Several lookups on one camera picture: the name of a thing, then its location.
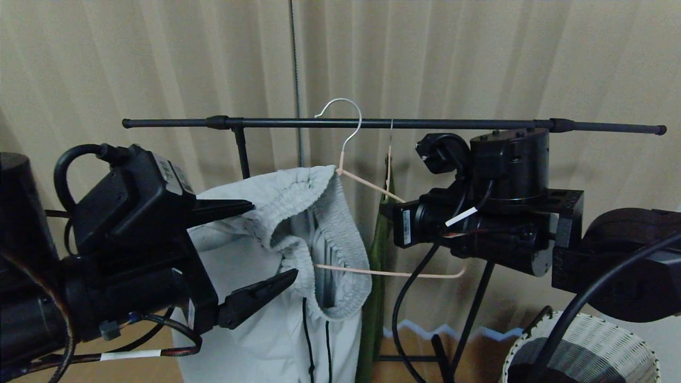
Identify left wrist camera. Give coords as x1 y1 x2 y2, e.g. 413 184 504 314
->
72 145 197 256

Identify green printed sleeveless shirt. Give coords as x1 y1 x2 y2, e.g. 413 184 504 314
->
355 176 397 383

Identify black clothes rack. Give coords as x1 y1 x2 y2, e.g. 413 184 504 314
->
122 115 667 383

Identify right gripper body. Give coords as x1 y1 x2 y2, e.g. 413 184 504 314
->
393 189 479 248

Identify pale grey shorts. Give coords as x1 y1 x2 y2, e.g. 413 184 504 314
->
171 165 373 383

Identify beige curtain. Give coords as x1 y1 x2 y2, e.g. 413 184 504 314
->
0 0 681 341

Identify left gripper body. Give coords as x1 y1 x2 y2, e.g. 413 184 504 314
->
64 234 219 341

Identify white laundry basket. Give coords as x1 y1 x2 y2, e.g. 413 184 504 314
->
500 306 660 383

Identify pink clothes hanger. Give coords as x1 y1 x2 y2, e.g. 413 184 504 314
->
384 120 397 203
314 98 468 280

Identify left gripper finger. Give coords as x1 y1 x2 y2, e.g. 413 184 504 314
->
194 198 256 227
218 268 300 330

